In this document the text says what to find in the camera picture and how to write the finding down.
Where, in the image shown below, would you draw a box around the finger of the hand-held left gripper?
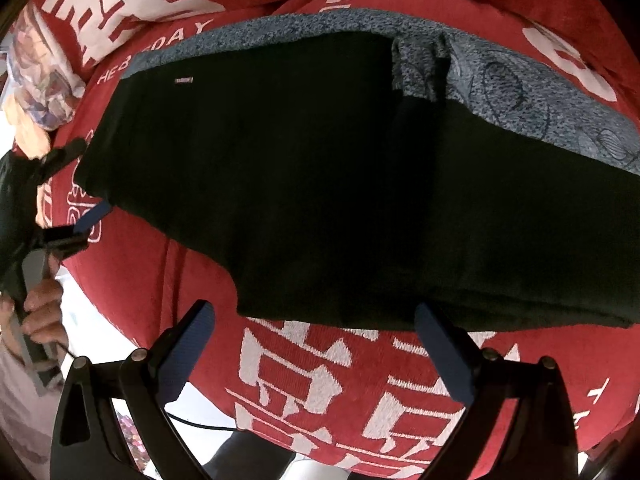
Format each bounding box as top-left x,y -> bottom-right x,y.
44,201 -> 112,260
37,139 -> 88,186

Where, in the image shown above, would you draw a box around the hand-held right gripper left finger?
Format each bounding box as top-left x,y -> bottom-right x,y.
50,300 -> 216,480

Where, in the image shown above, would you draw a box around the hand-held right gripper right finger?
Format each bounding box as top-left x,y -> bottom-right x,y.
414,302 -> 581,480

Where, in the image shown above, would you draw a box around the black pants with grey floral trim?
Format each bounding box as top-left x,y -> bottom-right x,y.
75,10 -> 640,333

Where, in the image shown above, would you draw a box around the person's left forearm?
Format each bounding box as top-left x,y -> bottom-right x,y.
0,345 -> 66,466

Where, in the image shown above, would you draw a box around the person's left hand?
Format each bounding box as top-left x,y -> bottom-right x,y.
22,254 -> 69,357

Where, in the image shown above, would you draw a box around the peach cloth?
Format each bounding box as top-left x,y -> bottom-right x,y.
5,95 -> 51,158

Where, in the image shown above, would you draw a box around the floral pillow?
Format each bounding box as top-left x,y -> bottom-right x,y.
7,2 -> 86,131

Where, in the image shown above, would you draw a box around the red printed blanket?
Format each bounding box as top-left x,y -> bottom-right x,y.
10,0 -> 640,480

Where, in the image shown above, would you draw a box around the black cable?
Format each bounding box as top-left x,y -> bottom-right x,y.
167,411 -> 236,432

